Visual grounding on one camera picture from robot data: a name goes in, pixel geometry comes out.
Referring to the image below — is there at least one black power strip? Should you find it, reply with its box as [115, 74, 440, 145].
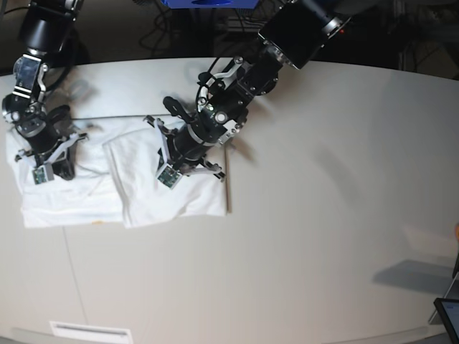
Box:
[225, 18, 267, 34]

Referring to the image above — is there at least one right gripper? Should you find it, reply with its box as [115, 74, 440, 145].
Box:
[19, 120, 76, 181]

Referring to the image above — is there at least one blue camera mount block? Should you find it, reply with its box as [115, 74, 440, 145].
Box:
[161, 0, 259, 9]

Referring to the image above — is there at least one white printed T-shirt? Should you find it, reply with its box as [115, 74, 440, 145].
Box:
[6, 118, 227, 228]

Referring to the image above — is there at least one black tablet device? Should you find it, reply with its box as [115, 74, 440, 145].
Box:
[434, 298, 459, 344]

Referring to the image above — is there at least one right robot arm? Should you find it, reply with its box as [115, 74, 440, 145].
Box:
[2, 1, 86, 185]

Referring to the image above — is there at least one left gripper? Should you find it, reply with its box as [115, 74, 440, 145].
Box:
[168, 124, 219, 168]

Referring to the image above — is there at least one white paper label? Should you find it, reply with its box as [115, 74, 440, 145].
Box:
[49, 321, 133, 344]

